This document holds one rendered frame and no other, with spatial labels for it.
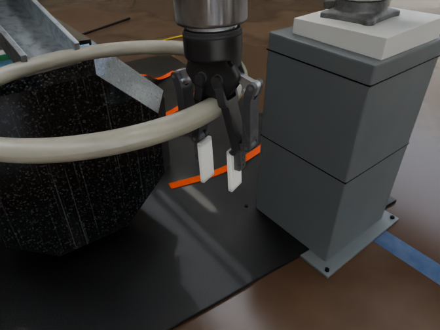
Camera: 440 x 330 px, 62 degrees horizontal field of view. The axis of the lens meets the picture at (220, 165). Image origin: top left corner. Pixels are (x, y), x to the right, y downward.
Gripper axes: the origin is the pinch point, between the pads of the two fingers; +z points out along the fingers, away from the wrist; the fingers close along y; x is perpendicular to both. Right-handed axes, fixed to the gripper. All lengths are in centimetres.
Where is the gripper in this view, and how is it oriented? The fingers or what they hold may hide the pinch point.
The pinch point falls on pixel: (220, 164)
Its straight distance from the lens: 56.4
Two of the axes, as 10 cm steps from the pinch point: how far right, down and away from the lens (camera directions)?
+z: 0.5, 8.5, 5.2
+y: -8.4, -2.4, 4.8
